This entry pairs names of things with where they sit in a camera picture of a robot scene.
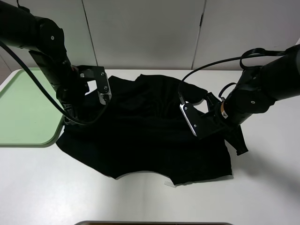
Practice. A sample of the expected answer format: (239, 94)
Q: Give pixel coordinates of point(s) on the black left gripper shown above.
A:
(71, 92)

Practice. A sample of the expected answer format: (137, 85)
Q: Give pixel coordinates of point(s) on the light green plastic tray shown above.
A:
(27, 118)

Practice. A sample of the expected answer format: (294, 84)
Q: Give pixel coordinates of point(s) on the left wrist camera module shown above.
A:
(98, 74)

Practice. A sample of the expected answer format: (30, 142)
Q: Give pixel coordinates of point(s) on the black short sleeve shirt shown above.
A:
(143, 129)

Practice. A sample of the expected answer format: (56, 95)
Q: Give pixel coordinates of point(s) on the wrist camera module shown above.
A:
(192, 118)
(98, 74)

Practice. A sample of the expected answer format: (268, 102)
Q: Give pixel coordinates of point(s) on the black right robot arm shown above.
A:
(258, 88)

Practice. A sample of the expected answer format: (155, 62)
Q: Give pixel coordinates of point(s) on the clear tape marker front centre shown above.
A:
(169, 184)

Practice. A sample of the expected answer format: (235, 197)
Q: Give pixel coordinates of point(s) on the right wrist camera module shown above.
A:
(192, 118)

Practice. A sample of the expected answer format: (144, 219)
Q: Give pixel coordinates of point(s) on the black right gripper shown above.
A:
(213, 122)

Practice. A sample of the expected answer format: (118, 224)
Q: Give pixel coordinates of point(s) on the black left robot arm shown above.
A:
(45, 42)

